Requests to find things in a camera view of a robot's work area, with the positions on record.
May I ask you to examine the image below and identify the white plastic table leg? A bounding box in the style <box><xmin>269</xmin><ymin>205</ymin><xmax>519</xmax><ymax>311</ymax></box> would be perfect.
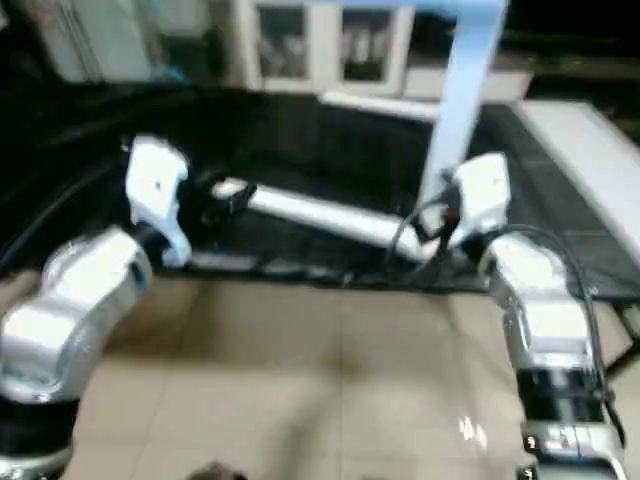
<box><xmin>211</xmin><ymin>177</ymin><xmax>447</xmax><ymax>265</ymax></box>
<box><xmin>319</xmin><ymin>91</ymin><xmax>444</xmax><ymax>124</ymax></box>

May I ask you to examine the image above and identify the white plastic table top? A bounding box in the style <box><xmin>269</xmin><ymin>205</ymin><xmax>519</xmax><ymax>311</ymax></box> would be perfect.
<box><xmin>308</xmin><ymin>0</ymin><xmax>510</xmax><ymax>208</ymax></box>

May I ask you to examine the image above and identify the black work mat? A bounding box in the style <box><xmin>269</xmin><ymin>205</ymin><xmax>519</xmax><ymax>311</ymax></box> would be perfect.
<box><xmin>0</xmin><ymin>84</ymin><xmax>640</xmax><ymax>303</ymax></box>

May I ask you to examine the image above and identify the white drawer unit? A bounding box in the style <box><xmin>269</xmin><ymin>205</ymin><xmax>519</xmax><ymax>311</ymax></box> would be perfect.
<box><xmin>404</xmin><ymin>64</ymin><xmax>453</xmax><ymax>102</ymax></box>

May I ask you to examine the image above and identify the white flat panel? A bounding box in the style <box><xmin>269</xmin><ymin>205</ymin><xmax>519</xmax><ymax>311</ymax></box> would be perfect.
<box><xmin>514</xmin><ymin>99</ymin><xmax>640</xmax><ymax>217</ymax></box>

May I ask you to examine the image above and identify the white glass-door cabinet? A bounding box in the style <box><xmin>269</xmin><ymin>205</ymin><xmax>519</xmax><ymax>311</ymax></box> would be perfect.
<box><xmin>234</xmin><ymin>0</ymin><xmax>417</xmax><ymax>100</ymax></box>

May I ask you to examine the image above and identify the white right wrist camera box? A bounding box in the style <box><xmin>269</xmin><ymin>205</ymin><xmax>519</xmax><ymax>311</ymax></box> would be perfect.
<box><xmin>444</xmin><ymin>151</ymin><xmax>512</xmax><ymax>253</ymax></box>

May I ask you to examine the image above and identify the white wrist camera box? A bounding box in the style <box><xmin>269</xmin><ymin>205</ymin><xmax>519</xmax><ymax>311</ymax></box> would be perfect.
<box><xmin>444</xmin><ymin>151</ymin><xmax>512</xmax><ymax>253</ymax></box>
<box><xmin>124</xmin><ymin>137</ymin><xmax>193</xmax><ymax>270</ymax></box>

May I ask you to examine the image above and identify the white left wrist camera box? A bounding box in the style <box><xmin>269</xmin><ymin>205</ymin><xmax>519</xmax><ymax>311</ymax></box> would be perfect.
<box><xmin>124</xmin><ymin>137</ymin><xmax>193</xmax><ymax>270</ymax></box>

